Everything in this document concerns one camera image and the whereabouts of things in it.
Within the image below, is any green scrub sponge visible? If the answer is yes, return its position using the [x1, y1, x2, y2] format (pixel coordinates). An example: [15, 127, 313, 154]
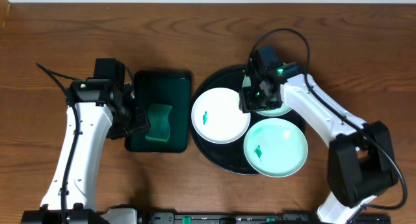
[145, 103, 172, 143]

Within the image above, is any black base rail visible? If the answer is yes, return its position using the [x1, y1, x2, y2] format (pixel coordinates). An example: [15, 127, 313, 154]
[148, 212, 393, 224]

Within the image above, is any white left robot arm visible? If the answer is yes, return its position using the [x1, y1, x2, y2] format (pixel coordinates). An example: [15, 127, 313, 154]
[21, 79, 141, 223]

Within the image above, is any mint green plate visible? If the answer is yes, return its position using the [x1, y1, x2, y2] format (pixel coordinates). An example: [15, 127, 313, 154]
[243, 118, 308, 178]
[242, 76, 292, 117]

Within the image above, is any white plate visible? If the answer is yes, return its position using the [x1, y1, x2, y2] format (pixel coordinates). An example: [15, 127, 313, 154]
[190, 88, 251, 144]

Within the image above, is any black rectangular water tray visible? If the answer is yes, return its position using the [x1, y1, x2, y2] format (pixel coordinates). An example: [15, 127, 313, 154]
[125, 71, 191, 153]

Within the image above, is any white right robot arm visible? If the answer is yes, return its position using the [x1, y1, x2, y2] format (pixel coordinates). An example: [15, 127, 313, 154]
[239, 62, 404, 223]

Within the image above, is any round black serving tray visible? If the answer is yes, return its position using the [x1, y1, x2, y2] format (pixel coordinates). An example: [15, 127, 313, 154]
[191, 65, 306, 175]

